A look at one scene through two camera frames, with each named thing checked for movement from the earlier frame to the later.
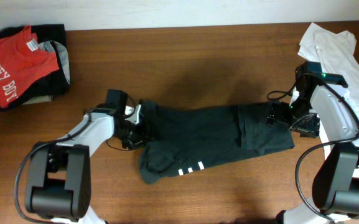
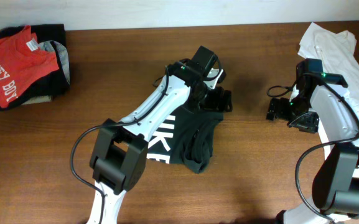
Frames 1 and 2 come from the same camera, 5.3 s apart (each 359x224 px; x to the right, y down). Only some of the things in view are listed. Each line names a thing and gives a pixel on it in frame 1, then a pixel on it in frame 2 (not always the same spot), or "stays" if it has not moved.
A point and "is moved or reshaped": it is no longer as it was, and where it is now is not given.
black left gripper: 142,135 to 219,97
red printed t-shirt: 12,65 stays
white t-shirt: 335,50 stays
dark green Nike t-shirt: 185,139 is moved or reshaped
